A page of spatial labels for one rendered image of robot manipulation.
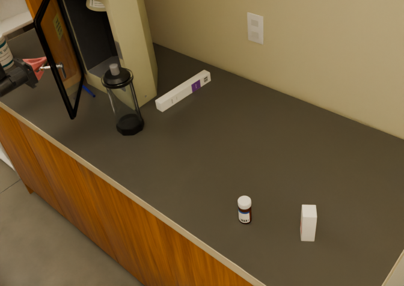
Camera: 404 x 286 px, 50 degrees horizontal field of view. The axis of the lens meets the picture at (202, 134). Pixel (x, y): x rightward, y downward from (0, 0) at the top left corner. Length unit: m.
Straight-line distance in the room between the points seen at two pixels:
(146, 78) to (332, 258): 0.94
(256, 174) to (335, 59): 0.48
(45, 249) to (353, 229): 1.79
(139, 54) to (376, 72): 0.81
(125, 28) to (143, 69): 0.19
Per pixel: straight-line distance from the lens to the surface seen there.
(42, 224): 2.73
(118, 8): 1.52
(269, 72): 1.74
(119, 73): 1.49
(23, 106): 1.93
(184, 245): 1.44
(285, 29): 1.60
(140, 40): 1.61
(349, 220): 1.29
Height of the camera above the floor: 1.96
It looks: 41 degrees down
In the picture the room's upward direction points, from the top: 8 degrees counter-clockwise
